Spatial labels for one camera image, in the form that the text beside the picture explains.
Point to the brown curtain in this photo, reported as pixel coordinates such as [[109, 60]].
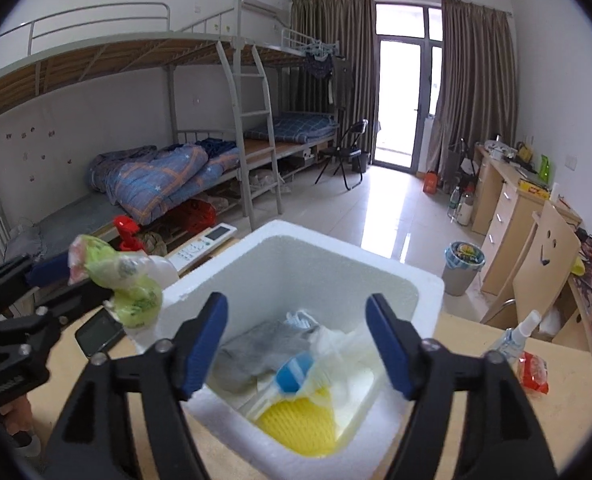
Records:
[[331, 75], [476, 90]]

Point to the glass balcony door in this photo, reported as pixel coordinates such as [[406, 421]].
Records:
[[401, 100]]

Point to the white bed ladder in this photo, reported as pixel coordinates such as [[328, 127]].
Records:
[[253, 110]]

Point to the person's left hand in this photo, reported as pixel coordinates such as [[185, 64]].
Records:
[[16, 412]]

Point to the hanging dark clothes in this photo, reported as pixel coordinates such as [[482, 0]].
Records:
[[326, 72]]

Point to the metal bunk bed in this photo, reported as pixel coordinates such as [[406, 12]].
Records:
[[100, 50], [296, 50]]

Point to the orange jug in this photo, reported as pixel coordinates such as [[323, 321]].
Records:
[[430, 182]]

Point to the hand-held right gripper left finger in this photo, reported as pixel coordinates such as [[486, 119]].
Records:
[[205, 350]]

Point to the white wall socket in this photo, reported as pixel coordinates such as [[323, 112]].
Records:
[[571, 162]]

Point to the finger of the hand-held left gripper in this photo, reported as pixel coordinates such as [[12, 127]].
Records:
[[48, 270], [70, 302]]

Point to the white tissue cloth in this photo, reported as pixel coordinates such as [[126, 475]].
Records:
[[343, 360]]

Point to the white remote control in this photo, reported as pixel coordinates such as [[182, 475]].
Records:
[[203, 247]]

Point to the black smartphone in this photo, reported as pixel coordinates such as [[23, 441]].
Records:
[[98, 332]]

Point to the yellow foam net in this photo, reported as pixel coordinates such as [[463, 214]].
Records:
[[296, 425]]

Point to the white foam box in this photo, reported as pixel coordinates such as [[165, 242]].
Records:
[[286, 270]]

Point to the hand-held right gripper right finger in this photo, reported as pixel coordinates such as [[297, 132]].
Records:
[[391, 350]]

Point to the blue plaid bedding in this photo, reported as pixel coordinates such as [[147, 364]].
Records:
[[296, 127]]

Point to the white lotion pump bottle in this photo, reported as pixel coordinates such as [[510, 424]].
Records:
[[163, 270]]

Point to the wooden desk with drawers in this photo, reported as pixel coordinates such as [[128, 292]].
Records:
[[506, 220]]

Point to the green floral plastic bag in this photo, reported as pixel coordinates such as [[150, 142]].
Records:
[[130, 295]]

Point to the wooden smiley face chair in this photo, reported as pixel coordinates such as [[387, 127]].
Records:
[[541, 265]]

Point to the clear spray bottle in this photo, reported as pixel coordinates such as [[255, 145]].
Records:
[[513, 340]]

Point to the grey trash bin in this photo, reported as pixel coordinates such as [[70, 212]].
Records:
[[461, 272]]

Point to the blue checked quilt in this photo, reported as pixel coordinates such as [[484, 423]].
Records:
[[160, 180]]

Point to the grey cloth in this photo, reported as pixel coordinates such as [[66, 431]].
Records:
[[256, 350]]

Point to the red snack packet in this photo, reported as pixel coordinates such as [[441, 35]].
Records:
[[533, 372]]

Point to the black folding chair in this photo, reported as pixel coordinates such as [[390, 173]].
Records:
[[343, 152]]

